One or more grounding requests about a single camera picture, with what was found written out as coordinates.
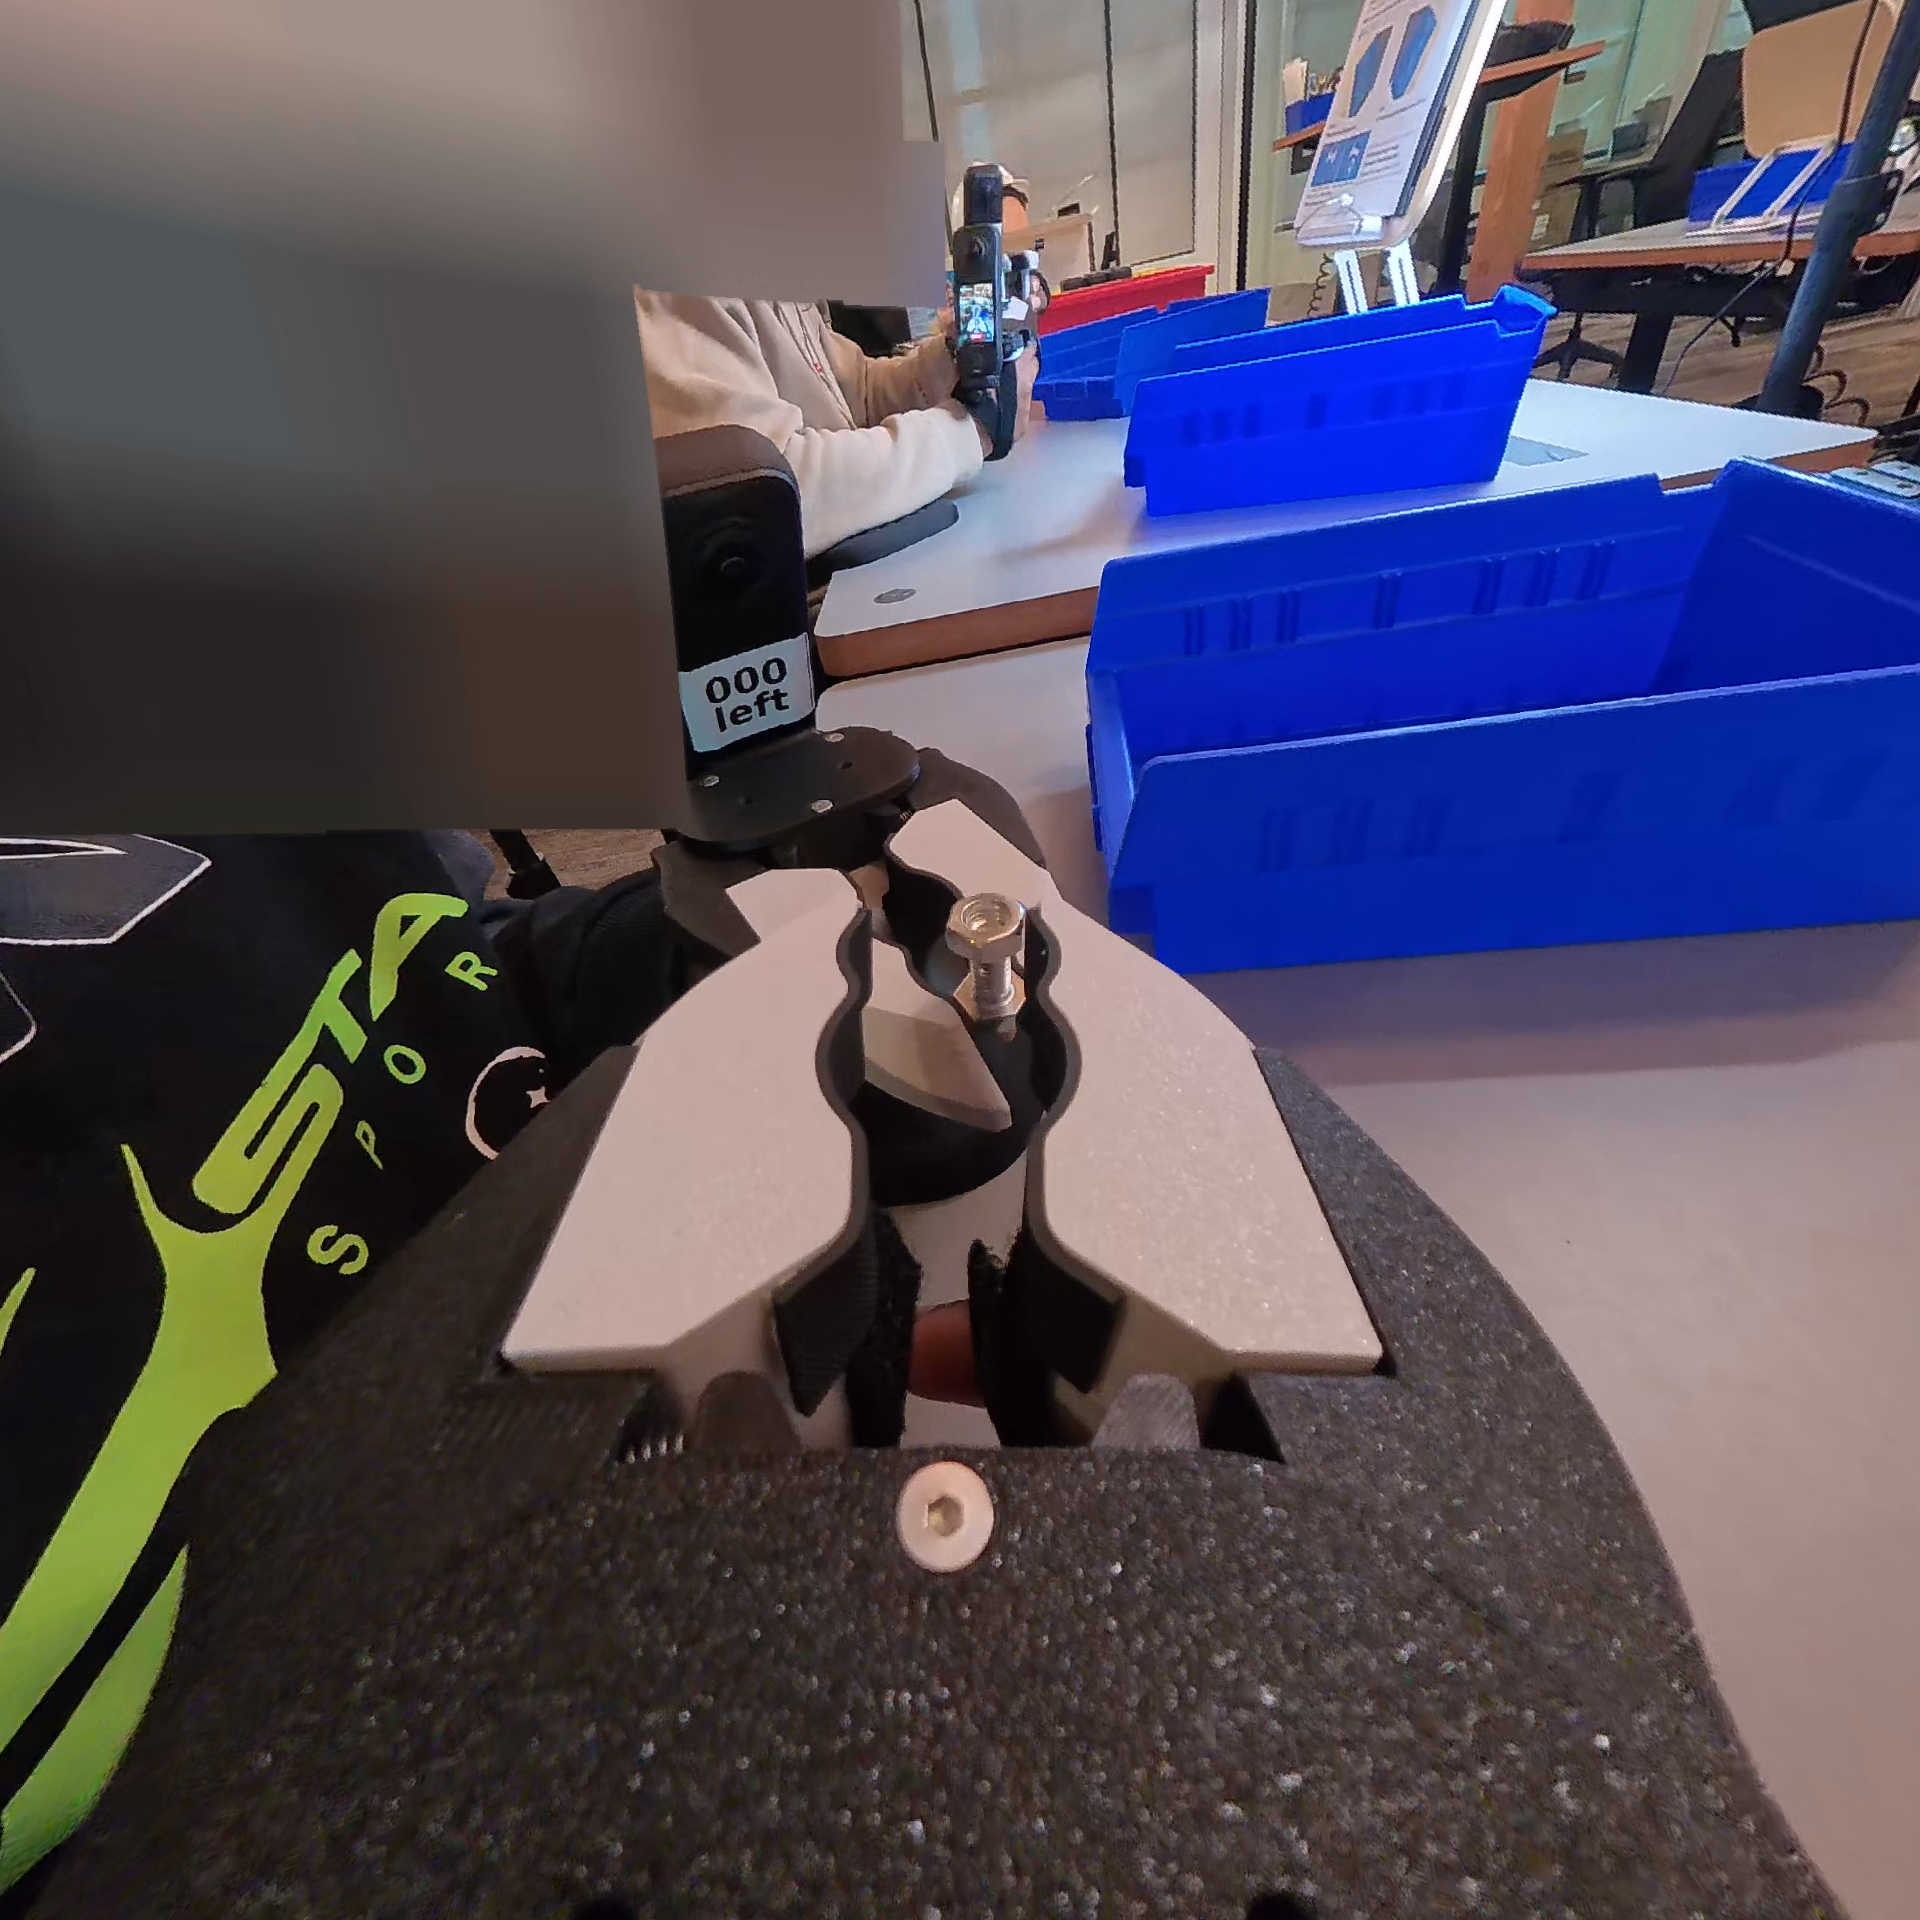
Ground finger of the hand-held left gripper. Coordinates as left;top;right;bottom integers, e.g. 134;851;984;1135
888;801;1060;944
860;999;1028;1144

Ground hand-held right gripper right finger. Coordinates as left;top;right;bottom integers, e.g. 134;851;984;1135
986;897;1391;1436

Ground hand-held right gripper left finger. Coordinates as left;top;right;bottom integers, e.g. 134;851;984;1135
503;871;916;1436

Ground blue plastic bin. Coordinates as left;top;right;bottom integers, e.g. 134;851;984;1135
1088;460;1920;977
1125;286;1557;519
1035;293;1271;422
1686;147;1861;227

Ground person's left forearm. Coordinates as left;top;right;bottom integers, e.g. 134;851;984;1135
496;871;727;1099

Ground red plastic bin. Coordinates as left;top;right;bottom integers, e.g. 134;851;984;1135
1042;265;1217;339

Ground black printed shirt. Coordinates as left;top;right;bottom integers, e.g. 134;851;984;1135
0;835;707;1894

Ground roll-up banner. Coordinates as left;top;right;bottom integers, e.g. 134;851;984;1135
1292;0;1512;247

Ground long wooden desk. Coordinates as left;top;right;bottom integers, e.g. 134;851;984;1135
1517;211;1920;393

